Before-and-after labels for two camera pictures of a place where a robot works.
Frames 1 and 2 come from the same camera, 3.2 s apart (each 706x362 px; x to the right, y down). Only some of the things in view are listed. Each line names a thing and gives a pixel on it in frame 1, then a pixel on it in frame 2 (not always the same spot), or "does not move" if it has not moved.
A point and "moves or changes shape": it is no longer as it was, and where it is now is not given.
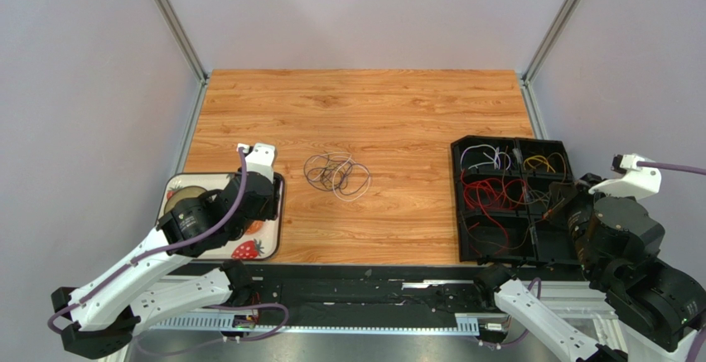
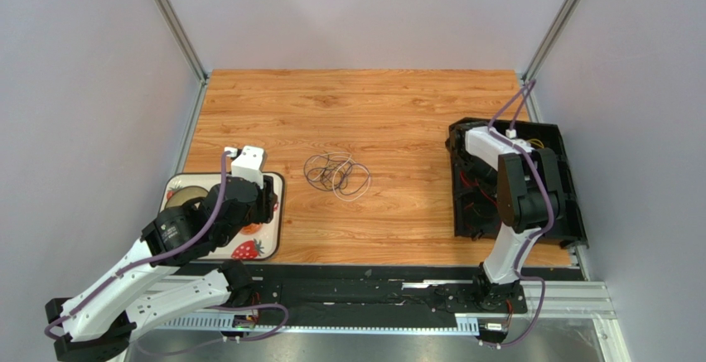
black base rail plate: [360, 290] does not move
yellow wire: [534, 157] moves or changes shape
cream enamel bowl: [181, 193] does not move
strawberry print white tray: [263, 242] does not move
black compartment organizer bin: [503, 194] moves or changes shape
